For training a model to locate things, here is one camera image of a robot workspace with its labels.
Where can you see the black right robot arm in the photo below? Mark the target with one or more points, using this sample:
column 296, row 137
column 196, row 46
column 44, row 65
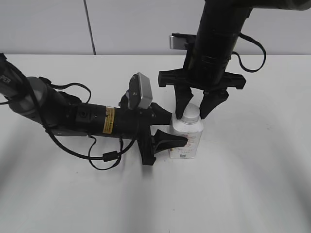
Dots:
column 209, row 51

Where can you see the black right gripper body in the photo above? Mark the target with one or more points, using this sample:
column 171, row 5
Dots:
column 201, row 73

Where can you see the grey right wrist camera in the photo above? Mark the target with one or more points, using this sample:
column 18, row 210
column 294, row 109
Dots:
column 180, row 41

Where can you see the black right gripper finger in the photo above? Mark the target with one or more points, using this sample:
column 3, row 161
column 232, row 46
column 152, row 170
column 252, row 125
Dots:
column 183, row 95
column 211, row 100

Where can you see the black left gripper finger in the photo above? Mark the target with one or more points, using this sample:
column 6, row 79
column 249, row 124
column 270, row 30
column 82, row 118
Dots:
column 158, row 115
column 164, row 141

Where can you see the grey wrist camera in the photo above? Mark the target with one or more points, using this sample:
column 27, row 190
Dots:
column 138, row 95
column 180, row 41

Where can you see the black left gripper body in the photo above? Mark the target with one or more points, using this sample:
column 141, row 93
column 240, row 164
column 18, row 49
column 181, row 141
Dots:
column 98, row 120

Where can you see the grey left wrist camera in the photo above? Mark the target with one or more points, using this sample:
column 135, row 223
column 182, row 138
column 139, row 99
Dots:
column 138, row 95

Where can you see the white round bottle cap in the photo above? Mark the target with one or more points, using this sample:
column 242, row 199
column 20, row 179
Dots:
column 191, row 114

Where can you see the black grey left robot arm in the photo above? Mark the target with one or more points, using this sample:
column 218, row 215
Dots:
column 62, row 114

